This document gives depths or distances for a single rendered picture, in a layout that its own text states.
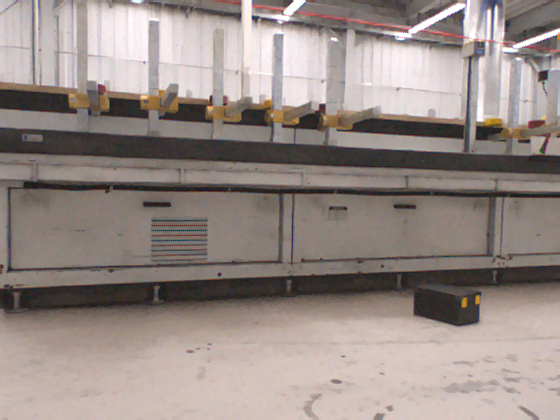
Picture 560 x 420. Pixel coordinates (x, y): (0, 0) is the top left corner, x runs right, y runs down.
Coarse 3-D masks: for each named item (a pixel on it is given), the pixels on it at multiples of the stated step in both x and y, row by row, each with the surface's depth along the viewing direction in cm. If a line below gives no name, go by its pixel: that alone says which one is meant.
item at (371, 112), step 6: (372, 108) 159; (378, 108) 160; (354, 114) 171; (360, 114) 167; (366, 114) 163; (372, 114) 159; (378, 114) 160; (342, 120) 180; (348, 120) 175; (354, 120) 171; (360, 120) 171; (318, 126) 200
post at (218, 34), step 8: (216, 32) 166; (216, 40) 166; (216, 48) 166; (216, 56) 166; (216, 64) 166; (216, 72) 167; (216, 80) 167; (216, 88) 167; (216, 96) 167; (216, 104) 167; (216, 120) 168; (216, 128) 168
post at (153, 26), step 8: (152, 24) 159; (152, 32) 159; (152, 40) 159; (152, 48) 159; (152, 56) 159; (152, 64) 160; (152, 72) 160; (152, 80) 160; (152, 88) 160; (152, 112) 161; (152, 120) 161; (152, 128) 161
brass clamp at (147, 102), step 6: (144, 96) 160; (150, 96) 159; (156, 96) 160; (144, 102) 158; (150, 102) 159; (156, 102) 160; (174, 102) 162; (144, 108) 160; (150, 108) 160; (156, 108) 160; (162, 108) 161; (168, 108) 161; (174, 108) 162
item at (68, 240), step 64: (64, 128) 172; (128, 128) 179; (192, 128) 187; (256, 128) 195; (384, 128) 215; (448, 128) 226; (0, 192) 167; (64, 192) 177; (128, 192) 184; (192, 192) 192; (448, 192) 228; (512, 192) 241; (0, 256) 168; (64, 256) 178; (128, 256) 185; (192, 256) 193; (256, 256) 202; (320, 256) 212; (384, 256) 223; (448, 256) 235; (512, 256) 243
